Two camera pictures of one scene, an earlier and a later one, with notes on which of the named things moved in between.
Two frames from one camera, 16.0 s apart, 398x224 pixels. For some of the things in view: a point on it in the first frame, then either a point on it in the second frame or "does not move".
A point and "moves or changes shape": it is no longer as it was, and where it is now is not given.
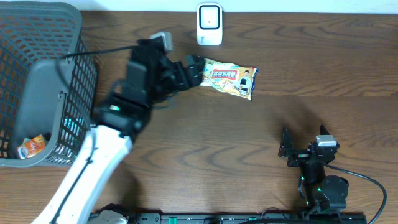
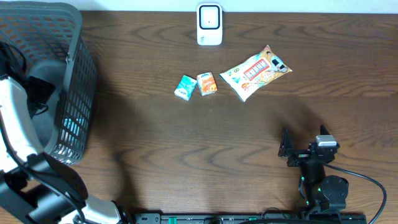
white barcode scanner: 209,24 does not move
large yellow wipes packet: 239,80 -> 245,77
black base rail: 254,218 does not move
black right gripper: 286,149 does not move
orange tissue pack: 31,147 moves or changes shape
